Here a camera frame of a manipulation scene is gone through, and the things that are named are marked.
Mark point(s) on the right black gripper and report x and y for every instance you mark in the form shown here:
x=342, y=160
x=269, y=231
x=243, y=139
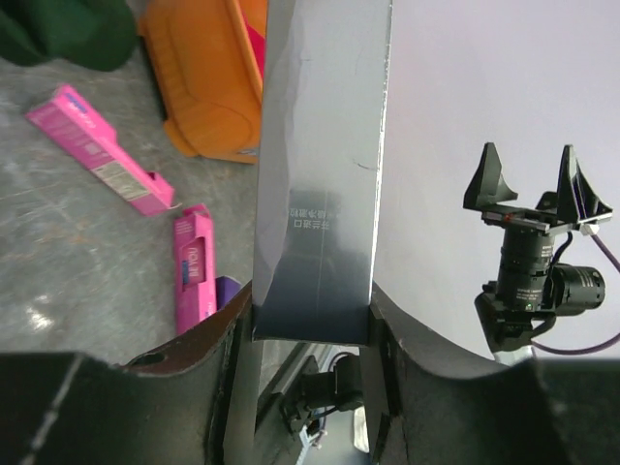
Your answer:
x=532, y=282

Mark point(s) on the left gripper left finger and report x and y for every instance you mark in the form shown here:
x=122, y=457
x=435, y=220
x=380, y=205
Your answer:
x=192, y=400

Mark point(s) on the dark green baseball cap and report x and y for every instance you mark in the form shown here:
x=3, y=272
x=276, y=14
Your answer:
x=96, y=35

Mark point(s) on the purple toothpaste box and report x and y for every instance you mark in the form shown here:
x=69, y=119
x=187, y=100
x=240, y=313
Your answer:
x=226, y=289

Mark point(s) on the pink toothpaste box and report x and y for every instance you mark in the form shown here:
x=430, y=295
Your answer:
x=195, y=266
x=74, y=125

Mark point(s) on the orange plastic basket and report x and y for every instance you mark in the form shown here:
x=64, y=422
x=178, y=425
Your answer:
x=208, y=60

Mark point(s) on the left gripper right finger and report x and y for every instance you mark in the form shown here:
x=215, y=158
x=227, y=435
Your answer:
x=429, y=401

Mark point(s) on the silver toothpaste box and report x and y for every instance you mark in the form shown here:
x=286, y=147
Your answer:
x=325, y=95

